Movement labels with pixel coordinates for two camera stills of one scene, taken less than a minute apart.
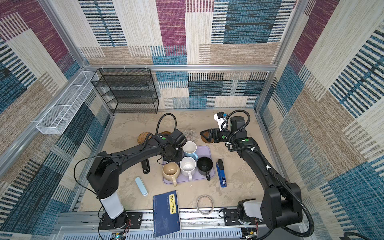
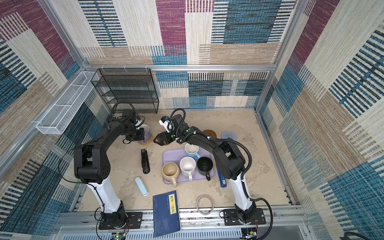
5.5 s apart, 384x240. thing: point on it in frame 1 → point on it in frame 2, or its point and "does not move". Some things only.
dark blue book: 166,219 does not move
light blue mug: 189,148 does not move
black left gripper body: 175,155 → 135,134
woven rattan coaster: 142,137 does not move
